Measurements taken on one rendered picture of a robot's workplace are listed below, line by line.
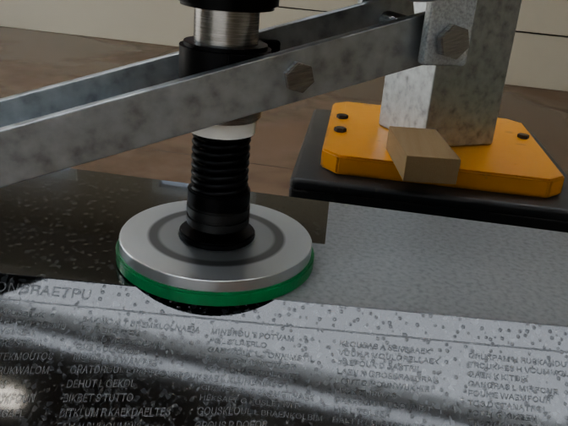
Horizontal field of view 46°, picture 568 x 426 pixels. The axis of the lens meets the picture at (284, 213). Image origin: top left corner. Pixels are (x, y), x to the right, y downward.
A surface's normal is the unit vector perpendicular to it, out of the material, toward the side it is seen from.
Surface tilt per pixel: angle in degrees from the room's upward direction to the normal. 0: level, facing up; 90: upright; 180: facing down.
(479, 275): 0
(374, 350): 45
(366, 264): 0
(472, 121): 90
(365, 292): 0
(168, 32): 90
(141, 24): 90
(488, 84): 90
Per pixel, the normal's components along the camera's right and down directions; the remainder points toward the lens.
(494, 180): -0.12, 0.37
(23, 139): 0.31, 0.39
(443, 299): 0.08, -0.92
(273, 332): 0.02, -0.38
